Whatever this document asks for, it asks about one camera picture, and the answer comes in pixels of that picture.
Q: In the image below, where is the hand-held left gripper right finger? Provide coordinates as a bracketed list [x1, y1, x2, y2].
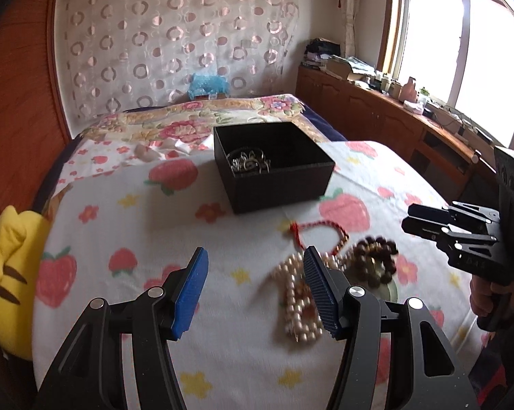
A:
[302, 245, 480, 410]

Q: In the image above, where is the pale green jade bangle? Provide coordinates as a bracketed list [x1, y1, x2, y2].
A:
[346, 265, 399, 305]

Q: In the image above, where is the blue plastic bag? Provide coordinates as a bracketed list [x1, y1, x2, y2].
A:
[187, 73, 229, 99]

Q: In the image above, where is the person's right hand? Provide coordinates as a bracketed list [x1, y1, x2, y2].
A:
[471, 279, 497, 319]

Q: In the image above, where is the wooden cabinet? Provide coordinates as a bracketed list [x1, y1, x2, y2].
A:
[295, 65, 510, 210]

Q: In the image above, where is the pink bottle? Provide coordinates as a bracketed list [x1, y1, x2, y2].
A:
[400, 77, 420, 101]

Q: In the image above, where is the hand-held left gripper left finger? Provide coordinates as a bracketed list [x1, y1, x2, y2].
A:
[32, 247, 209, 410]

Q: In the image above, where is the window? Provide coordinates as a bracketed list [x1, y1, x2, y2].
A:
[381, 0, 514, 154]

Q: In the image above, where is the cream patterned window curtain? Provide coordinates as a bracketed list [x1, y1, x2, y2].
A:
[338, 0, 388, 58]

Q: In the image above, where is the floral blanket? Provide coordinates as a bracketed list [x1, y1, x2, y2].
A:
[39, 93, 326, 223]

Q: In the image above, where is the dark blue bed sheet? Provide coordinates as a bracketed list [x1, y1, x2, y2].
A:
[302, 105, 347, 141]

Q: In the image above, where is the strawberry print blanket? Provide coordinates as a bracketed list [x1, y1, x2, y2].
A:
[32, 139, 482, 410]

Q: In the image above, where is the yellow plush toy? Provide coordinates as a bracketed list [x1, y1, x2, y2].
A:
[0, 205, 52, 361]

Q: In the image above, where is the brown bead bracelet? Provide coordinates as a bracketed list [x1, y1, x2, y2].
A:
[352, 236, 399, 287]

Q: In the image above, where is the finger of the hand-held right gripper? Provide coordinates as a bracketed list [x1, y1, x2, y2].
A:
[408, 202, 503, 232]
[401, 217, 499, 261]

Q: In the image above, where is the pile of dark clothes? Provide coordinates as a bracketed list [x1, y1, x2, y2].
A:
[304, 38, 343, 71]

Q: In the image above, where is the red bead bracelet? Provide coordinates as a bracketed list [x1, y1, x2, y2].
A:
[289, 221, 349, 252]

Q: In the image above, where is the black jewelry box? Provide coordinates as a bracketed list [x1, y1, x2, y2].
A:
[213, 122, 335, 214]

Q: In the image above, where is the white power strip box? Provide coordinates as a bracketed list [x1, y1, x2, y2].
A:
[428, 102, 471, 134]

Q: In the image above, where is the pearl necklace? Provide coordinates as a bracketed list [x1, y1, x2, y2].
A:
[271, 252, 347, 344]

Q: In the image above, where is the sheer curtain with pink circles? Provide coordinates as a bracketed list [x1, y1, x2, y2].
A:
[54, 0, 300, 124]

